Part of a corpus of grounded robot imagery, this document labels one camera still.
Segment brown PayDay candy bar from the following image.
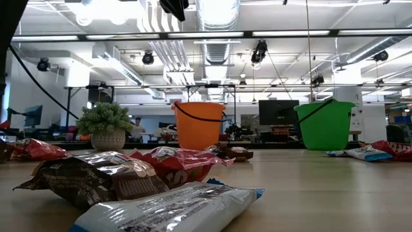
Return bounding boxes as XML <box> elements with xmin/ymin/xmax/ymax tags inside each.
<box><xmin>225</xmin><ymin>146</ymin><xmax>255</xmax><ymax>163</ymax></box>
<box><xmin>0</xmin><ymin>139</ymin><xmax>15</xmax><ymax>164</ymax></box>
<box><xmin>12</xmin><ymin>151</ymin><xmax>170</xmax><ymax>211</ymax></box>

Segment black overhead frame beam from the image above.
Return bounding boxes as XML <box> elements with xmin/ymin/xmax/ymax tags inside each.
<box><xmin>11</xmin><ymin>28</ymin><xmax>412</xmax><ymax>41</ymax></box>

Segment orange plastic bucket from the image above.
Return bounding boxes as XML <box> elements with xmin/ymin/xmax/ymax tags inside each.
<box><xmin>170</xmin><ymin>101</ymin><xmax>228</xmax><ymax>151</ymax></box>

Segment monitor on arm mount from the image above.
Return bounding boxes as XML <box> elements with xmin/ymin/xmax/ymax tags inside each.
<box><xmin>23</xmin><ymin>104</ymin><xmax>44</xmax><ymax>128</ymax></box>

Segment black office chair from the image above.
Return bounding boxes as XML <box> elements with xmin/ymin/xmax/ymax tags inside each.
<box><xmin>385</xmin><ymin>124</ymin><xmax>412</xmax><ymax>144</ymax></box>

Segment black rig cable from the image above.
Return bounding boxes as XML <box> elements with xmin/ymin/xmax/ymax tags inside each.
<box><xmin>8</xmin><ymin>44</ymin><xmax>80</xmax><ymax>121</ymax></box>

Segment thin hanging cable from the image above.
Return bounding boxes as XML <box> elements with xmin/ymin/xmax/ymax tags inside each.
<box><xmin>304</xmin><ymin>0</ymin><xmax>314</xmax><ymax>103</ymax></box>

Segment red Skittles candy bag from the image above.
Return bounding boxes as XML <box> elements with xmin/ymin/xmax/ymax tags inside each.
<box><xmin>11</xmin><ymin>138</ymin><xmax>70</xmax><ymax>161</ymax></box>
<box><xmin>130</xmin><ymin>146</ymin><xmax>236</xmax><ymax>190</ymax></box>
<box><xmin>359</xmin><ymin>140</ymin><xmax>412</xmax><ymax>162</ymax></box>

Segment person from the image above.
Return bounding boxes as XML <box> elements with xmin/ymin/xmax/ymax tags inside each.
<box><xmin>130</xmin><ymin>117</ymin><xmax>146</xmax><ymax>142</ymax></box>

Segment green plastic bucket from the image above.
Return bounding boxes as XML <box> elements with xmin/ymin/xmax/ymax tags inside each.
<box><xmin>293</xmin><ymin>98</ymin><xmax>357</xmax><ymax>151</ymax></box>

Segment black computer monitor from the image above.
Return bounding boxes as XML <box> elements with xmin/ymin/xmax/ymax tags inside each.
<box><xmin>258</xmin><ymin>99</ymin><xmax>300</xmax><ymax>126</ymax></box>

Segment silver ceiling air duct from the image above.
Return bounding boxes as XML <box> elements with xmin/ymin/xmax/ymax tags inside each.
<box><xmin>196</xmin><ymin>0</ymin><xmax>241</xmax><ymax>102</ymax></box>

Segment artificial green potted plant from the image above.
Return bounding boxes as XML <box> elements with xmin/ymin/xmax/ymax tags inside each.
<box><xmin>76</xmin><ymin>102</ymin><xmax>134</xmax><ymax>152</ymax></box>

